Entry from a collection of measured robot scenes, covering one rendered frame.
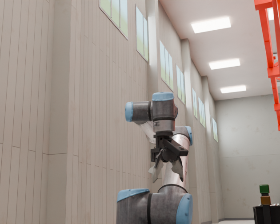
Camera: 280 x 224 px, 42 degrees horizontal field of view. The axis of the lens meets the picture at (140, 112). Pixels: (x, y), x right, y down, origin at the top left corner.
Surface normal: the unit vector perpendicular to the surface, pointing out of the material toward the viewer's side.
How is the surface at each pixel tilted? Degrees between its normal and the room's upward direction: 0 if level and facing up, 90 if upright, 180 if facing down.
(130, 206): 90
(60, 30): 90
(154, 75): 90
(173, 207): 84
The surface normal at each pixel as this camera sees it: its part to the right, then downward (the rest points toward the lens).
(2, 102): 0.94, -0.11
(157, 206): -0.19, -0.43
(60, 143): -0.33, -0.24
